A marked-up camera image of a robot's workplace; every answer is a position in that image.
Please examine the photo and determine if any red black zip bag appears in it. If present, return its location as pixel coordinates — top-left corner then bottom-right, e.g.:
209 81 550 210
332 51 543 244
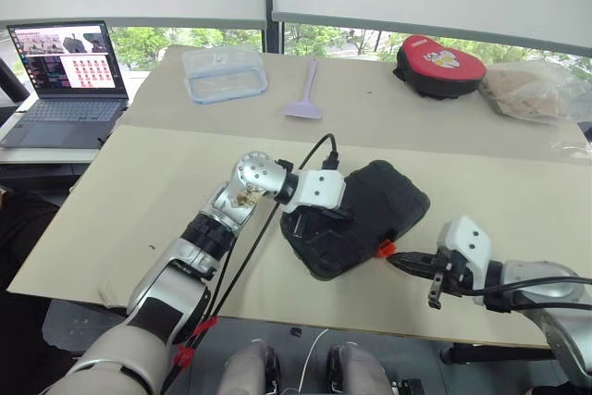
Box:
392 33 488 101

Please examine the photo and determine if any black table base bar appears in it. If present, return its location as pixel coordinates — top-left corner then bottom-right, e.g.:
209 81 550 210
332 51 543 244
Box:
440 340 557 364

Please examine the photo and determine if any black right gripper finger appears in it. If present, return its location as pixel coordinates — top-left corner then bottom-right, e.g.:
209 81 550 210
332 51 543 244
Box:
386 251 437 266
392 262 436 279

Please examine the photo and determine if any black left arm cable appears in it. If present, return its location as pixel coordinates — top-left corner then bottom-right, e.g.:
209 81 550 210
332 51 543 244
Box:
160 203 284 395
202 132 341 323

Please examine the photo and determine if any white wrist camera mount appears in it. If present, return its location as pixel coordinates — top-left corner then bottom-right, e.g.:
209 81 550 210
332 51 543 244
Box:
436 215 494 277
282 168 348 214

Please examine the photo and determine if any open grey laptop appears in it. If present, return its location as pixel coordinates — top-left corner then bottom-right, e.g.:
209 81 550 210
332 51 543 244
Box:
0 19 130 151

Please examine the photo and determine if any small black white floor device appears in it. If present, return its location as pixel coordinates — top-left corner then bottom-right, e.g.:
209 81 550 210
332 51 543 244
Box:
391 377 426 395

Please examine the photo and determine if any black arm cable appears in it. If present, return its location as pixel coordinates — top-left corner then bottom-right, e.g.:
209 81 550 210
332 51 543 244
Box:
160 203 284 395
461 276 592 314
202 132 341 323

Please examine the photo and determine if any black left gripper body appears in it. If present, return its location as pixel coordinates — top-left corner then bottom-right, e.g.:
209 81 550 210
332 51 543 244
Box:
288 204 352 228

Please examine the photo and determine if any grey rounded robot foot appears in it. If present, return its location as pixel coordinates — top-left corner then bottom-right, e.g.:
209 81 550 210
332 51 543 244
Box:
216 339 282 395
327 340 395 395

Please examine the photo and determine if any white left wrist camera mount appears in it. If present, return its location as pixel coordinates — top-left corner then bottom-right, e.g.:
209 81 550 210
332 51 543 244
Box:
282 168 348 214

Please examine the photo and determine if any dark window mullion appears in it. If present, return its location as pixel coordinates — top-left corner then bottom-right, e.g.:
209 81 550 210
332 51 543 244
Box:
262 0 286 56

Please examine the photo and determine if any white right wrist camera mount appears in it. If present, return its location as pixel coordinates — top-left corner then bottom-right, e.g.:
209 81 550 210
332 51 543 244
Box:
436 215 494 277

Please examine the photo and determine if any clear bag with beige contents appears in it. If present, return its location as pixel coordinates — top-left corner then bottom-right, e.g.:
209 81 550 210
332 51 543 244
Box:
477 58 592 127

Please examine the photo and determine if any large beige cardboard table cover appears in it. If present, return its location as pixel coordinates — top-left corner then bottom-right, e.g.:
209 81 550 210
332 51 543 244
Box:
7 123 592 351

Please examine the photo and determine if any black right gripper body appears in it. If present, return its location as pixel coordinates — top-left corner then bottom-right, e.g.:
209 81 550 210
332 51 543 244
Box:
426 249 474 311

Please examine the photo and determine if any clear plastic food container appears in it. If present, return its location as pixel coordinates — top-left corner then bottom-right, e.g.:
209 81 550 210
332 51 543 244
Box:
180 46 270 106

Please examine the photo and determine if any black zippered pouch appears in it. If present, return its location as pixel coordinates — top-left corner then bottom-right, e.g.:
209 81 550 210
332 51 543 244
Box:
278 159 432 282

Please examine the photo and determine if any smaller beige cardboard table cover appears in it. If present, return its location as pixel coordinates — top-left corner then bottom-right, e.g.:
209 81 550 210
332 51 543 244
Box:
121 44 592 166

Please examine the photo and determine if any red cable tie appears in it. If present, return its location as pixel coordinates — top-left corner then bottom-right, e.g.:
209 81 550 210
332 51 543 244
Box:
172 315 219 369

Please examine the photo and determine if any lilac plastic spatula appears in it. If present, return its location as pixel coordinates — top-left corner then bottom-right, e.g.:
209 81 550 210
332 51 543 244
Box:
282 57 324 122

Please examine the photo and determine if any thin white floor cable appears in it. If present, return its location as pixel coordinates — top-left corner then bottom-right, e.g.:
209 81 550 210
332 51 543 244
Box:
297 327 330 394

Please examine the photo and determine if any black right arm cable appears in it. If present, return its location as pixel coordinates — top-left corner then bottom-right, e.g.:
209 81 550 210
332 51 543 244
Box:
461 276 592 314

